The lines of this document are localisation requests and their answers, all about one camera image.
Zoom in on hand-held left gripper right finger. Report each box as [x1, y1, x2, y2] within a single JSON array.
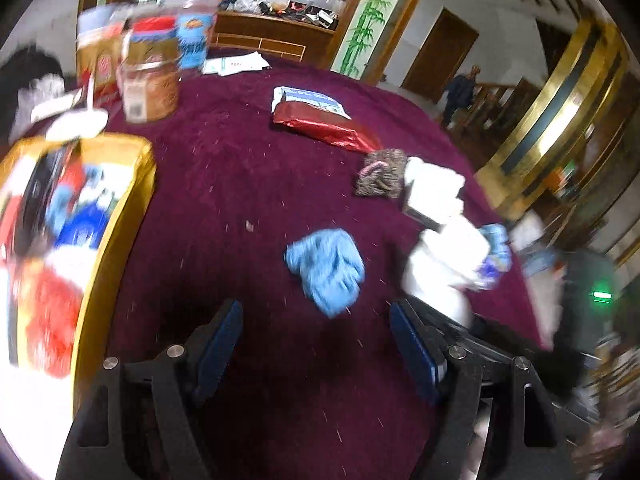
[[389, 300, 576, 480]]

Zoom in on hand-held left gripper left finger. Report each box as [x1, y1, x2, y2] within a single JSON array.
[[55, 299, 245, 480]]

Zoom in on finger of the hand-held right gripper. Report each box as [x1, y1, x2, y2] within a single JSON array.
[[415, 302, 551, 361]]

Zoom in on clear plastic bag blue print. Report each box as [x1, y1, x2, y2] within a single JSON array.
[[472, 210, 568, 351]]

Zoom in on white plastic bag with blue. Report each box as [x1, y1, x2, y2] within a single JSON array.
[[402, 212, 493, 326]]

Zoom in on light blue towel tan band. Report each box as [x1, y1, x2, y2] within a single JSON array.
[[285, 228, 366, 318]]

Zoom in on red plastic bag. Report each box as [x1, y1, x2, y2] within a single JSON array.
[[10, 260, 88, 378]]

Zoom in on yellow cardboard box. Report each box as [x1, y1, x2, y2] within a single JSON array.
[[0, 132, 157, 401]]

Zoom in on brown patterned cloth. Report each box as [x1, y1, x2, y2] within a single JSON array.
[[354, 148, 408, 199]]

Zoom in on black plastic packet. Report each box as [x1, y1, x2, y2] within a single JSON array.
[[12, 145, 81, 256]]

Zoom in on white folded cloth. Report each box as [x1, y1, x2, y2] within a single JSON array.
[[401, 156, 466, 226]]

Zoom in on blue and white tissue pack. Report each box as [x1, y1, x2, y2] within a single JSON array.
[[55, 200, 113, 251]]

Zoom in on gold and black pillar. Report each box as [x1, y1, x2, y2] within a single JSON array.
[[475, 15, 631, 221]]

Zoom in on wooden staircase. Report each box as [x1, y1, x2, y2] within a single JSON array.
[[440, 77, 541, 161]]

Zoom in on red foil packet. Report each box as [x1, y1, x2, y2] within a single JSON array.
[[272, 102, 383, 155]]

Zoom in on person in dark clothes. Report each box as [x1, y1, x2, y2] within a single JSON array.
[[442, 65, 481, 128]]

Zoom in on white and blue packet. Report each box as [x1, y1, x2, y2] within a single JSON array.
[[271, 86, 353, 120]]

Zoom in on white oval dish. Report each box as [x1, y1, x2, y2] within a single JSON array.
[[45, 109, 110, 142]]

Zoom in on clear jar gold orange label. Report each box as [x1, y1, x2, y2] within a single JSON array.
[[116, 17, 182, 123]]

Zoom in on white printed paper leaflets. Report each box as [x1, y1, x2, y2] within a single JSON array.
[[201, 51, 271, 77]]

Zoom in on wooden door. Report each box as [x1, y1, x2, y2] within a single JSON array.
[[402, 7, 480, 103]]

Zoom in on white flat packet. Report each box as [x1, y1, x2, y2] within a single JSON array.
[[30, 91, 86, 123]]

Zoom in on clear jar blue label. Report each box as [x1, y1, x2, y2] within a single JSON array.
[[175, 0, 218, 71]]

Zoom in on gold and red carton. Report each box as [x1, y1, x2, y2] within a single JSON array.
[[75, 27, 126, 106]]

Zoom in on wooden counter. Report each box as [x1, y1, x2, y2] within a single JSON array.
[[210, 10, 336, 68]]

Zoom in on crumpled clear plastic bag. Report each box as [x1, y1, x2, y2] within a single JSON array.
[[15, 74, 66, 126]]

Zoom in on counter clutter pile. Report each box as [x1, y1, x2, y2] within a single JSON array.
[[220, 0, 341, 31]]

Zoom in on grey blue plastic cup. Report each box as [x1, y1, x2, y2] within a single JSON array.
[[77, 5, 131, 36]]

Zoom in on wooden wall cabinet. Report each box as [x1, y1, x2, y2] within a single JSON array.
[[525, 110, 640, 261]]

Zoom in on bamboo print wall panel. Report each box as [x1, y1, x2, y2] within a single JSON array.
[[330, 0, 416, 78]]

